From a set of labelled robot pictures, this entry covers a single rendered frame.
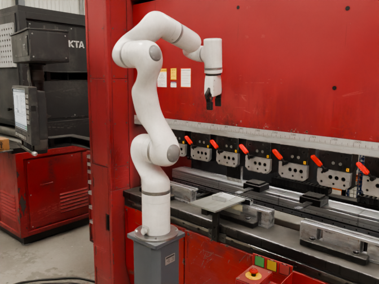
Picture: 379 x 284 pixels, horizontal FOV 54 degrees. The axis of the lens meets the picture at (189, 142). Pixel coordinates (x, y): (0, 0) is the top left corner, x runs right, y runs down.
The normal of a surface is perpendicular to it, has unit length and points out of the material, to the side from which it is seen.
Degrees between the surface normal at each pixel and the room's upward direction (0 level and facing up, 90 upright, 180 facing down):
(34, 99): 90
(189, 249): 90
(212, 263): 90
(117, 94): 90
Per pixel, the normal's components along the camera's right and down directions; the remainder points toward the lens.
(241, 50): -0.69, 0.11
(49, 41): 0.60, 0.14
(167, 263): 0.76, 0.11
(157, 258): 0.07, 0.17
